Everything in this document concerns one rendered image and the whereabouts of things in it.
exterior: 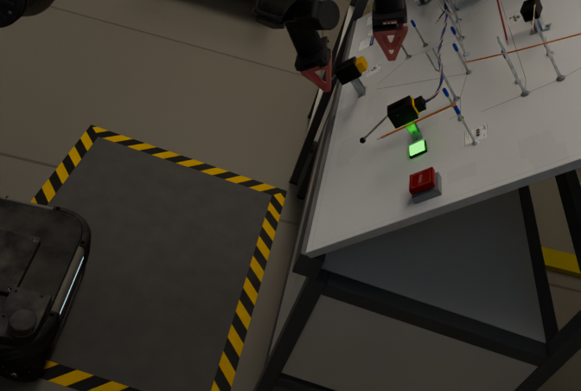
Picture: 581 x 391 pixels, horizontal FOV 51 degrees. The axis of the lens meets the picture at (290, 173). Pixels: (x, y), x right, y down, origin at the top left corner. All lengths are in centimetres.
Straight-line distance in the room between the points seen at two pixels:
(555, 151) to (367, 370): 73
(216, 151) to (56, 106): 74
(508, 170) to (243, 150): 186
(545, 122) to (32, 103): 225
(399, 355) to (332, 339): 16
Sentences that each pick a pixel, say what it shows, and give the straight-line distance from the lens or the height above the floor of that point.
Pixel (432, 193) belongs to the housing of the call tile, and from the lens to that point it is 118.
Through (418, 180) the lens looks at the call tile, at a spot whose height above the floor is 110.
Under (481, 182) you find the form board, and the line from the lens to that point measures 117.
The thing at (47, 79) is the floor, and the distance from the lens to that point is 308.
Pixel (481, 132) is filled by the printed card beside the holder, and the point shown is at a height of 117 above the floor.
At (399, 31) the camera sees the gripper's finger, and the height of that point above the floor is 130.
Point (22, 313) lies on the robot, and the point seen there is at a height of 32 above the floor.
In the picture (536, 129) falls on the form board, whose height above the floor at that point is 125.
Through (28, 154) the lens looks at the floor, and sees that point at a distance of 267.
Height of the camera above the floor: 179
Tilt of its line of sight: 39 degrees down
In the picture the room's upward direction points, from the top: 21 degrees clockwise
